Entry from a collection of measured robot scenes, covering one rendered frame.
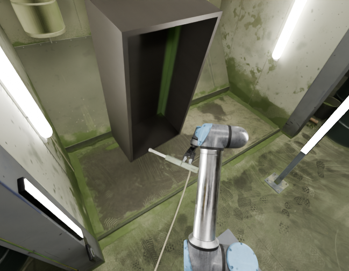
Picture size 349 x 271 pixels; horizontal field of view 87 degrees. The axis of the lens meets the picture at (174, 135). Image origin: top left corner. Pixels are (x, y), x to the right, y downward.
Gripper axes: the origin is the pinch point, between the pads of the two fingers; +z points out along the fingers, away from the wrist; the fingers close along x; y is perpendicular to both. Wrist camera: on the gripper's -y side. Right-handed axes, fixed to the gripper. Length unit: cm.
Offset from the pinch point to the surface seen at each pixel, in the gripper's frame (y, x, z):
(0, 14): -57, 191, -62
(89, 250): -59, 25, 63
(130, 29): -97, 24, -56
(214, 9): -66, 6, -92
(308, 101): 98, -93, -120
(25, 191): -110, 29, 14
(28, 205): -107, 29, 21
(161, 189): 31, 20, 39
